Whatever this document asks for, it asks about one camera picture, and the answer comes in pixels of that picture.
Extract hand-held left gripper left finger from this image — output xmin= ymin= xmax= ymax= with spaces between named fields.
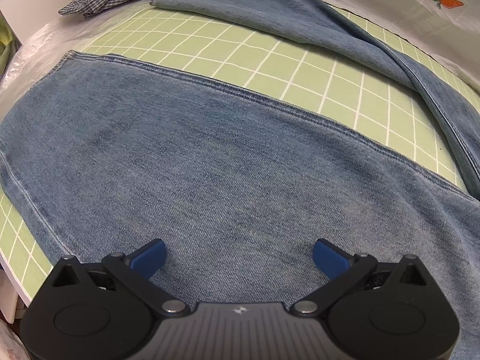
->
xmin=49 ymin=238 xmax=187 ymax=316

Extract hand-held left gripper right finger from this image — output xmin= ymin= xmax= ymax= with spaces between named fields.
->
xmin=292 ymin=237 xmax=433 ymax=316

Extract blue denim jeans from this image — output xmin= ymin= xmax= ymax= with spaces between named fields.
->
xmin=0 ymin=0 xmax=480 ymax=360

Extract clear plastic sheet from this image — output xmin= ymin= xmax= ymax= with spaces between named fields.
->
xmin=0 ymin=19 xmax=99 ymax=95

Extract green cloth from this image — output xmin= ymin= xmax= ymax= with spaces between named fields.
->
xmin=0 ymin=17 xmax=18 ymax=73

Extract carrot printed grey sheet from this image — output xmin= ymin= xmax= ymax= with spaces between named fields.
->
xmin=232 ymin=0 xmax=480 ymax=95

